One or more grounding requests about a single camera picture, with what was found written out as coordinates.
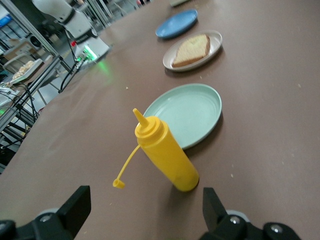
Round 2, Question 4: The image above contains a mint green plate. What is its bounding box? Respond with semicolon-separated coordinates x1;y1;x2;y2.
142;83;223;150

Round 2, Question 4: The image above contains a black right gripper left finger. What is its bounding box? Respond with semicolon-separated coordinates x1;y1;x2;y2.
0;184;91;240

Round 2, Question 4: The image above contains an aluminium frame post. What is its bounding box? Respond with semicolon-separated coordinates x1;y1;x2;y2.
0;0;76;76

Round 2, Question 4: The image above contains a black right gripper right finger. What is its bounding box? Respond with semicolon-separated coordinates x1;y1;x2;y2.
199;186;304;240

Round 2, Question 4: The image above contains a beige plate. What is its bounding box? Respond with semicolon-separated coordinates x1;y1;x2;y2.
162;29;223;73

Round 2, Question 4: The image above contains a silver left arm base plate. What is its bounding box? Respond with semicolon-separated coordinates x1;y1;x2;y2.
74;41;113;67

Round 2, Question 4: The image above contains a yellow mustard squeeze bottle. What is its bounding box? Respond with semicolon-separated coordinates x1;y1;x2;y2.
112;108;200;193

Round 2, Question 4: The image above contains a brown bread slice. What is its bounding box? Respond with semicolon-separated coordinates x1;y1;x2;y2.
171;34;211;68

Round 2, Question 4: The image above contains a blue plate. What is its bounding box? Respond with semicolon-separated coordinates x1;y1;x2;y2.
155;9;199;40

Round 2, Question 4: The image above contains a white tray with food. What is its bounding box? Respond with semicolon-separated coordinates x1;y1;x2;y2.
9;59;45;83

